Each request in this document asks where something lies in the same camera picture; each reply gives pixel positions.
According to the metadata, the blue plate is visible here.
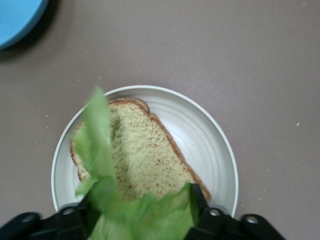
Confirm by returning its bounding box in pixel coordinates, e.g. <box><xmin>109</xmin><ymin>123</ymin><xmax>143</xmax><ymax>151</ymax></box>
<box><xmin>0</xmin><ymin>0</ymin><xmax>50</xmax><ymax>50</ymax></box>

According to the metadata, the beige plate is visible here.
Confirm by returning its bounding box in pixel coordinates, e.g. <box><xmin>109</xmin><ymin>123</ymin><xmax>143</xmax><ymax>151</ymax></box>
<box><xmin>51</xmin><ymin>84</ymin><xmax>240</xmax><ymax>218</ymax></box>

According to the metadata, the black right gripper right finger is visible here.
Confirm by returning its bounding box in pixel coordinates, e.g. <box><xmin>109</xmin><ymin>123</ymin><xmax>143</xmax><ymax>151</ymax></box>
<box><xmin>184</xmin><ymin>183</ymin><xmax>286</xmax><ymax>240</ymax></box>

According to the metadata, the green lettuce leaf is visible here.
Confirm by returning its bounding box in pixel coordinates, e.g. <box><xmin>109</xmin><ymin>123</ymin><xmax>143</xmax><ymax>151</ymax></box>
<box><xmin>71</xmin><ymin>85</ymin><xmax>201</xmax><ymax>240</ymax></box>

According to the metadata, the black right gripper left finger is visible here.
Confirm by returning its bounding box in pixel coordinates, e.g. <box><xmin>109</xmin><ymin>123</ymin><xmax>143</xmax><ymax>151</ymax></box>
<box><xmin>0</xmin><ymin>197</ymin><xmax>101</xmax><ymax>240</ymax></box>

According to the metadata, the light crust bread slice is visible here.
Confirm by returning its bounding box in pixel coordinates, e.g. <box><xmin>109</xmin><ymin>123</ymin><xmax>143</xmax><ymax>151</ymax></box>
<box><xmin>69</xmin><ymin>98</ymin><xmax>212</xmax><ymax>202</ymax></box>

